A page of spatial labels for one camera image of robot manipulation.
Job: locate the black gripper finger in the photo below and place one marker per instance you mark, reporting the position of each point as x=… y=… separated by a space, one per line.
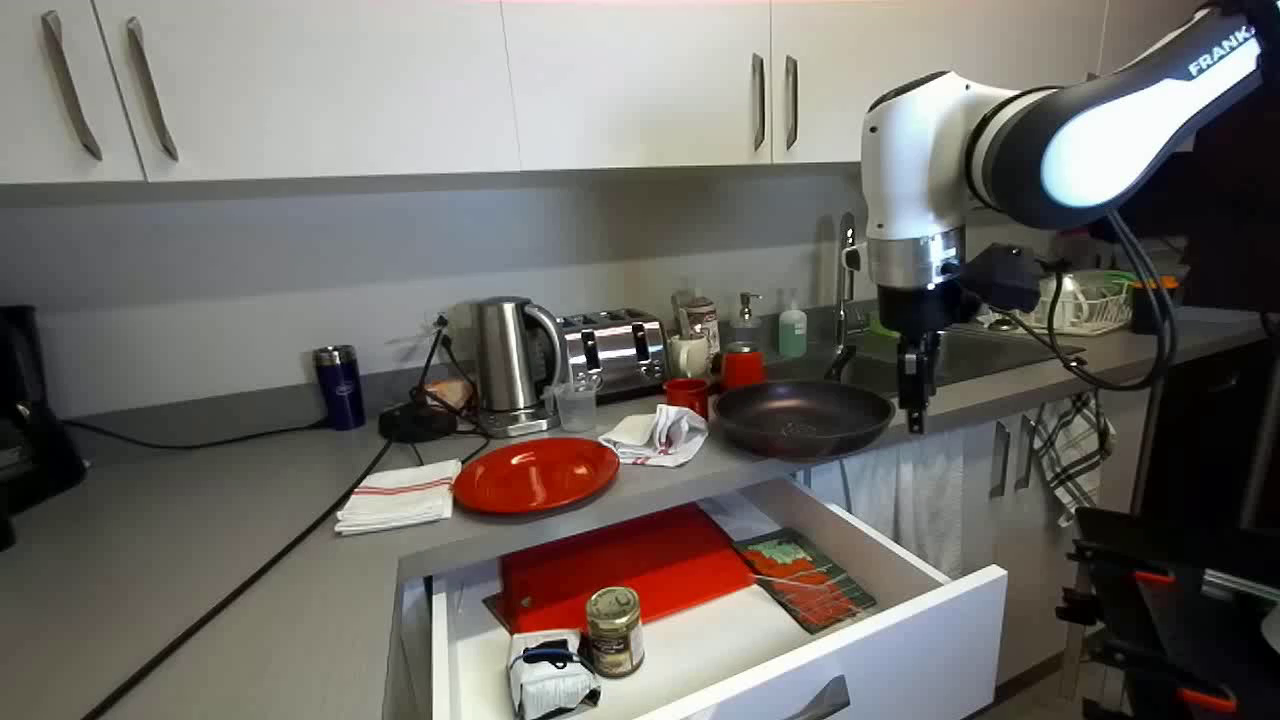
x=929 y=354
x=909 y=382

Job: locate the black coffee machine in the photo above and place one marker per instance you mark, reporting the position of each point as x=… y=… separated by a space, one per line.
x=36 y=453

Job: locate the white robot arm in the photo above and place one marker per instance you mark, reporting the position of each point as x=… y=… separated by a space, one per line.
x=1046 y=156

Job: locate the black kettle base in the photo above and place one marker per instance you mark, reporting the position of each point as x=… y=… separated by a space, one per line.
x=415 y=426

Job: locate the red cutting board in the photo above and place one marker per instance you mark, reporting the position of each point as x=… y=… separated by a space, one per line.
x=675 y=561

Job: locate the white mug with cutlery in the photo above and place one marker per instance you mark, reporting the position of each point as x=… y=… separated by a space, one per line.
x=694 y=359

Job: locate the white upper cabinets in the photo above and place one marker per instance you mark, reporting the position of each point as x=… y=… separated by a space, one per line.
x=292 y=91

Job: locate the black camera tripod stand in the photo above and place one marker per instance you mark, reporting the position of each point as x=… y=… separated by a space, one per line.
x=1180 y=614

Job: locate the chrome sink faucet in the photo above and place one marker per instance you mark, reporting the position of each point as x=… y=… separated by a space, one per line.
x=849 y=322

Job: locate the steel electric kettle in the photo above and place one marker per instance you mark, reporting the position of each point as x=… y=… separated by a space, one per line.
x=521 y=359

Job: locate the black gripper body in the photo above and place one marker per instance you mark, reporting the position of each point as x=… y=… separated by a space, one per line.
x=924 y=311

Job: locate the chrome four-slot toaster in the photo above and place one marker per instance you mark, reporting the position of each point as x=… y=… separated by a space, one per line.
x=623 y=349

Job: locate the small red cup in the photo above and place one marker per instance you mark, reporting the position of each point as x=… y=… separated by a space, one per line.
x=688 y=394

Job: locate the white dish rack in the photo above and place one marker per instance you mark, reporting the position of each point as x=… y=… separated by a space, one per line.
x=1084 y=301

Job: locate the dark frying pan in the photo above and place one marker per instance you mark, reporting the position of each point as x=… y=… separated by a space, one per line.
x=802 y=416

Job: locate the dark blue travel mug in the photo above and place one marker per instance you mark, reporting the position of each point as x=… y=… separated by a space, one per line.
x=340 y=391

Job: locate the open white drawer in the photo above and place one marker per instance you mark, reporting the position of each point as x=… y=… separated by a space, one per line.
x=923 y=654

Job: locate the red plate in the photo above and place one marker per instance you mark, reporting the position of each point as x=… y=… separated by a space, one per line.
x=534 y=477

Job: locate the small tin can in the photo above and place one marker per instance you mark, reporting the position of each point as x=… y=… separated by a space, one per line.
x=612 y=630

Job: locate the green soap bottle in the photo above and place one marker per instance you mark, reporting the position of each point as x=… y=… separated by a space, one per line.
x=794 y=330

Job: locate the white black gadget in drawer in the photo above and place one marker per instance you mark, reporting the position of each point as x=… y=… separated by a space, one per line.
x=549 y=682

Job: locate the folded white red-striped towel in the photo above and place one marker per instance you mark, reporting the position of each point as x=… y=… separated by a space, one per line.
x=397 y=498

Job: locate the crumpled white dish cloth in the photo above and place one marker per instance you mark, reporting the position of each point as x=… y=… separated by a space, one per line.
x=661 y=439

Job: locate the hanging striped towel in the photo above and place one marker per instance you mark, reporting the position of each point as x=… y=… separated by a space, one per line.
x=1068 y=441

